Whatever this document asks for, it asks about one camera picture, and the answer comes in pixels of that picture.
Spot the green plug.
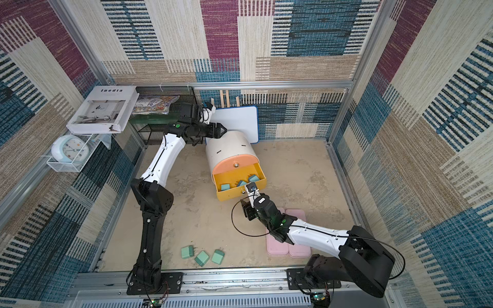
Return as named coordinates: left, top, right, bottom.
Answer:
left=181, top=245, right=195, bottom=259
left=195, top=251, right=210, bottom=267
left=211, top=249, right=225, bottom=265

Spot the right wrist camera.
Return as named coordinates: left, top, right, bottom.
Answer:
left=246, top=182, right=261, bottom=208

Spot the blue framed whiteboard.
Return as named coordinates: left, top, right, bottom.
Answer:
left=211, top=106, right=259, bottom=144

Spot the black wire shelf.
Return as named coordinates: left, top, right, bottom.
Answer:
left=130, top=86, right=201, bottom=146

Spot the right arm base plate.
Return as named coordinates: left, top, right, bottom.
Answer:
left=286, top=268, right=342, bottom=291

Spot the pink tray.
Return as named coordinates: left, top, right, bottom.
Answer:
left=286, top=209, right=312, bottom=259
left=266, top=234, right=289, bottom=257

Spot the white alarm clock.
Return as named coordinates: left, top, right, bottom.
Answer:
left=51, top=135, right=91, bottom=164

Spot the white round drawer cabinet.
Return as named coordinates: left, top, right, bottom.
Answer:
left=205, top=131, right=257, bottom=171

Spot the colourful snack bag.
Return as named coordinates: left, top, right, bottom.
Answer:
left=132, top=96, right=180, bottom=115

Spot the white magazine book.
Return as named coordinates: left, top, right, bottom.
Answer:
left=66, top=85, right=139, bottom=135

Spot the yellow drawer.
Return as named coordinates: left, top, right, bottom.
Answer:
left=212, top=163, right=267, bottom=201

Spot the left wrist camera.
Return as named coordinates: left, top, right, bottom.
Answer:
left=178, top=103, right=216, bottom=124

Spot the pink tray right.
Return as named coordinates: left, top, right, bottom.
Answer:
left=286, top=209, right=312, bottom=259

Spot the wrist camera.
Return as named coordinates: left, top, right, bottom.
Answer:
left=246, top=182, right=261, bottom=208
left=178, top=103, right=216, bottom=124

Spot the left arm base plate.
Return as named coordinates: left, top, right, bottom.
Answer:
left=126, top=272, right=184, bottom=295

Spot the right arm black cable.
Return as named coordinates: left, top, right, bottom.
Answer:
left=230, top=196, right=406, bottom=281

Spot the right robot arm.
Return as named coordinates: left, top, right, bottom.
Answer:
left=239, top=194, right=395, bottom=298

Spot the pink tray left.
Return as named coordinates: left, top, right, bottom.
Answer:
left=266, top=234, right=289, bottom=257

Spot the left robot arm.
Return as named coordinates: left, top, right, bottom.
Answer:
left=129, top=122, right=227, bottom=293

